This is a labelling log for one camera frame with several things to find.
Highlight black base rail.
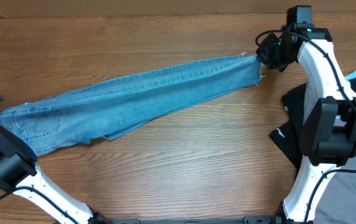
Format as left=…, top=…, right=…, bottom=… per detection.
left=53, top=215, right=283, bottom=224

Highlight black garment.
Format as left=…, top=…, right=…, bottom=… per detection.
left=269, top=83, right=306, bottom=171

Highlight light blue denim jeans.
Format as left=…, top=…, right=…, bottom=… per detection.
left=0, top=54, right=261, bottom=156

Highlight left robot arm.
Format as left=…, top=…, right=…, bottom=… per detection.
left=0, top=96, right=110, bottom=224

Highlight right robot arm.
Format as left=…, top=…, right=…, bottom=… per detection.
left=243, top=5, right=356, bottom=223

